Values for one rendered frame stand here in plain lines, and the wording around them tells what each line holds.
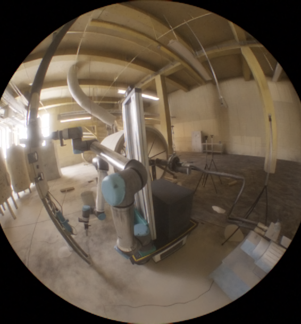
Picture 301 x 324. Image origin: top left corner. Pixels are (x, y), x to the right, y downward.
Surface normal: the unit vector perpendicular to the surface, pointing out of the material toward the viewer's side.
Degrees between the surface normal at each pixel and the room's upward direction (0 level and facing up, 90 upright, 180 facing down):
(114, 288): 0
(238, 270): 0
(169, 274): 0
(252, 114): 90
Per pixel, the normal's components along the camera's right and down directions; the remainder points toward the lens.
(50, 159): 0.65, 0.10
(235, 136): -0.76, 0.21
